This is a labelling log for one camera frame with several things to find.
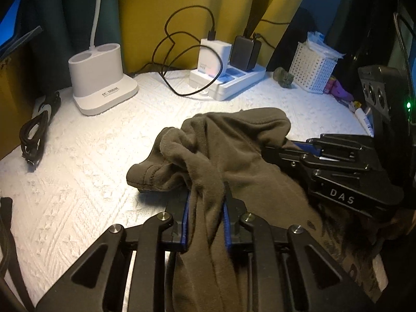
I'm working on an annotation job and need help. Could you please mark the white textured bed cover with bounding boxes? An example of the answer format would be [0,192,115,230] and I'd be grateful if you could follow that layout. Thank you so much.
[1,73,365,302]

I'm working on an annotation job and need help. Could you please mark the papers in basket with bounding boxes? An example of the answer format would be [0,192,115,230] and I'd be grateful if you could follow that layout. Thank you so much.
[306,31,344,60]

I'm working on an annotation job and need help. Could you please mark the small grey figurine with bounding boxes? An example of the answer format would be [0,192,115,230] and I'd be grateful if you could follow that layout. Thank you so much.
[273,67,294,88]

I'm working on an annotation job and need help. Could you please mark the white charger adapter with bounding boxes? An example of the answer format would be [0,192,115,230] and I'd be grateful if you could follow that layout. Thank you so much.
[197,39,232,77]

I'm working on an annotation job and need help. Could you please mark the tablet with blue screen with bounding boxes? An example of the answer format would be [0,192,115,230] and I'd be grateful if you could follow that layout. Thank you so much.
[1,0,43,61]

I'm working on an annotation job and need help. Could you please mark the black charger adapter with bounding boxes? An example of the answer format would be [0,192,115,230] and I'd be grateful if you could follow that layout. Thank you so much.
[229,36,262,71]

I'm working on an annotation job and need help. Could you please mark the purple cloth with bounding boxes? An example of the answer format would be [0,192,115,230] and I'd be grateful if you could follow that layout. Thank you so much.
[324,76,354,102]

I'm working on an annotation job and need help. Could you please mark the yellow curtain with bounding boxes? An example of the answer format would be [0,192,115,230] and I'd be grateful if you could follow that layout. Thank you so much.
[119,0,302,73]

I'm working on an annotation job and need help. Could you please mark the white lamp base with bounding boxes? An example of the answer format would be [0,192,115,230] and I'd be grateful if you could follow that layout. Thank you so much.
[68,0,138,115]

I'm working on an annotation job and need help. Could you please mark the dark grey t-shirt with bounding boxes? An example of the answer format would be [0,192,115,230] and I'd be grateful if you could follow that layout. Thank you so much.
[126,108,381,311]

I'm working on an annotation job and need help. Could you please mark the white perforated plastic basket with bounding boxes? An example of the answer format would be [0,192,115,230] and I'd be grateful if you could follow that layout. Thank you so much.
[289,42,337,94]

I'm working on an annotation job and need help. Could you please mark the white power strip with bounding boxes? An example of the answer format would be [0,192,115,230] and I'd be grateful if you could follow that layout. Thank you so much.
[189,64,266,101]

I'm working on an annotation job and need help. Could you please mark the white lotion tube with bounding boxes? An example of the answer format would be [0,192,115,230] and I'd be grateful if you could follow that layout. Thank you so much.
[355,108,374,137]

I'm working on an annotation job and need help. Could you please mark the coiled black cable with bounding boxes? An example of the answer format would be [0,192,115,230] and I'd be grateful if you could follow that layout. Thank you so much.
[19,90,62,170]

